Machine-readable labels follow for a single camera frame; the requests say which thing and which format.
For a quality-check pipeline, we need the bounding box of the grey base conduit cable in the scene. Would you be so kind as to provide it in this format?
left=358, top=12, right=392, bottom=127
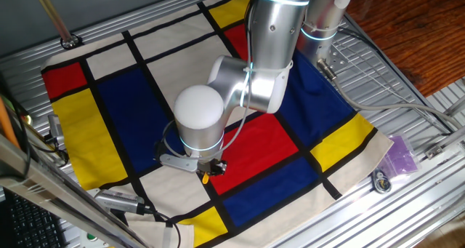
left=316, top=57, right=465, bottom=129

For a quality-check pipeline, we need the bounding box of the small grey camera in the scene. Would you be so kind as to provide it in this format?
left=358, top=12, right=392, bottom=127
left=45, top=113, right=68, bottom=149

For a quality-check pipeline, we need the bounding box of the grey box green button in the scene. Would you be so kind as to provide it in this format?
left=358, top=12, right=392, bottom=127
left=78, top=230, right=110, bottom=248

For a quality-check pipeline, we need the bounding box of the colour block patterned cloth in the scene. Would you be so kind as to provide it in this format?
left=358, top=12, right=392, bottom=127
left=40, top=0, right=395, bottom=248

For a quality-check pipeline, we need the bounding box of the aluminium frame bar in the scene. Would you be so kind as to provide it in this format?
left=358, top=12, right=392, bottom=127
left=0, top=133, right=148, bottom=248

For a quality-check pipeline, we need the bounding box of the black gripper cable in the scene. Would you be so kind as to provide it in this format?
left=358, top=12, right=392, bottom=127
left=161, top=6, right=256, bottom=162

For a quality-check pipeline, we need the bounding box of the silver exterior camera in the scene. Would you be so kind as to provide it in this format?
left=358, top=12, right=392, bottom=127
left=93, top=188, right=147, bottom=215

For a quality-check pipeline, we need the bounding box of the thin metal pole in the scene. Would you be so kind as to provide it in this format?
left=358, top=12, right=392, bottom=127
left=30, top=0, right=83, bottom=51

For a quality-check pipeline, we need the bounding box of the black keyboard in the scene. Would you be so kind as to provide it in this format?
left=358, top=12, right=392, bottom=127
left=0, top=188, right=68, bottom=248

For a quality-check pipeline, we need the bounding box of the black camera cable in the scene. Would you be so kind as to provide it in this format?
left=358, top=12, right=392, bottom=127
left=143, top=207, right=182, bottom=248

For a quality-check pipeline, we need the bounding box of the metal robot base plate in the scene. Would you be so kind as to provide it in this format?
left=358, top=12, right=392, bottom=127
left=321, top=43, right=350, bottom=73

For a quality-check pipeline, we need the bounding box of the thin base cable bundle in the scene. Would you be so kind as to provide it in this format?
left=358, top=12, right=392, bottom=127
left=336, top=25, right=455, bottom=135

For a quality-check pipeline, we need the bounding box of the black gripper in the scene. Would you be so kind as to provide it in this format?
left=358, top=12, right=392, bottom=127
left=198, top=158, right=228, bottom=177

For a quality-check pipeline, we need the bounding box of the round metal padlock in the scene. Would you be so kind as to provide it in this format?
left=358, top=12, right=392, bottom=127
left=371, top=168, right=393, bottom=195

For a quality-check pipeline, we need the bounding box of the orange rod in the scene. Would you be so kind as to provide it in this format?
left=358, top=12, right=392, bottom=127
left=0, top=97, right=21, bottom=150

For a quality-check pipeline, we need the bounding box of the purple plastic bag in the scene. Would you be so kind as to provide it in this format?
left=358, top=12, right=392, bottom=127
left=377, top=133, right=422, bottom=178

